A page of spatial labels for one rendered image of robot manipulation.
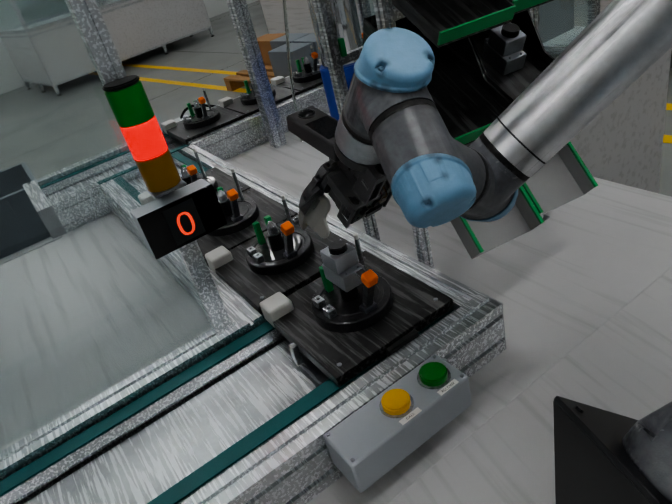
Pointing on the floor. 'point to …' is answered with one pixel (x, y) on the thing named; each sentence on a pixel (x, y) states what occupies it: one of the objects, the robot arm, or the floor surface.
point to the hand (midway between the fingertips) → (325, 208)
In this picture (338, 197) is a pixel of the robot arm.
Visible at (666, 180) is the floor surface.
